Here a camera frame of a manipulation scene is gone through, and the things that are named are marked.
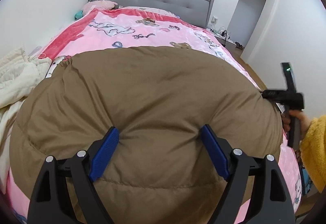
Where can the pink printed blanket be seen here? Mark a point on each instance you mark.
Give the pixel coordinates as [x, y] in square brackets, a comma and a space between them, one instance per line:
[158, 41]

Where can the blue bag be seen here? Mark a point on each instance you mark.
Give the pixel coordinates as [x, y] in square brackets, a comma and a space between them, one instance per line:
[305, 180]

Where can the pair of shoes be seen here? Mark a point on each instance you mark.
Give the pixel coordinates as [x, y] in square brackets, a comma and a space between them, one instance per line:
[239, 45]

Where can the white wall socket with charger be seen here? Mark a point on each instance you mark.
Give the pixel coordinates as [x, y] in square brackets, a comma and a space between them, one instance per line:
[214, 20]

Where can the white quilted jacket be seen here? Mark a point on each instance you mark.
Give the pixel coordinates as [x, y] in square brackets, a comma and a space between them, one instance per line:
[17, 79]

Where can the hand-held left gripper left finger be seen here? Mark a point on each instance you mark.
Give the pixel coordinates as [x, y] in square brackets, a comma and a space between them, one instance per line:
[104, 155]

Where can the teal plush toy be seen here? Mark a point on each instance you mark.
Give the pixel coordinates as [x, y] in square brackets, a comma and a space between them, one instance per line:
[78, 15]

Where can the person's right forearm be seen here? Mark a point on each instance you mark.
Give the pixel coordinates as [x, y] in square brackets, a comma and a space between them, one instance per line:
[315, 150]

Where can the person's right hand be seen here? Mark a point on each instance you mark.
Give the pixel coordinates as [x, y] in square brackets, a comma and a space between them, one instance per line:
[304, 122]

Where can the brown hooded puffer jacket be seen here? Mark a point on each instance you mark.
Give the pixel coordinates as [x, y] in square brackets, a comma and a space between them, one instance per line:
[152, 99]

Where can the grey nightstand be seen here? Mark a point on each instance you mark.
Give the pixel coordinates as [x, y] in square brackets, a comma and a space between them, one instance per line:
[233, 43]

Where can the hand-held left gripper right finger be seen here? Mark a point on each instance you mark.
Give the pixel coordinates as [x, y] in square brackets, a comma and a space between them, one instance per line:
[215, 152]

